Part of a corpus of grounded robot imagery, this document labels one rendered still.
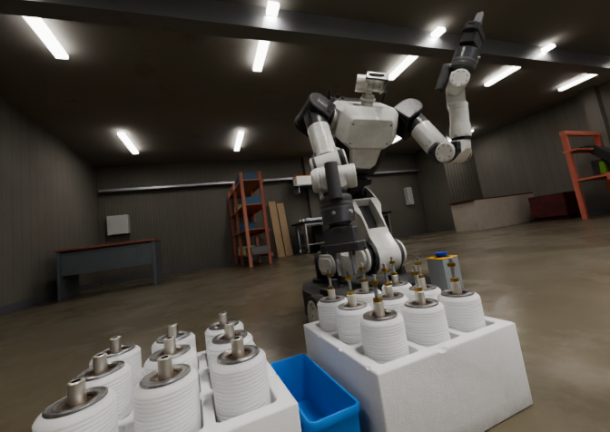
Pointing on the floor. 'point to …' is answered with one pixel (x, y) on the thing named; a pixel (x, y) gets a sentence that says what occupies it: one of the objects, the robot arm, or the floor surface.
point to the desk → (67, 268)
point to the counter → (491, 212)
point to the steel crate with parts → (555, 207)
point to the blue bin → (318, 396)
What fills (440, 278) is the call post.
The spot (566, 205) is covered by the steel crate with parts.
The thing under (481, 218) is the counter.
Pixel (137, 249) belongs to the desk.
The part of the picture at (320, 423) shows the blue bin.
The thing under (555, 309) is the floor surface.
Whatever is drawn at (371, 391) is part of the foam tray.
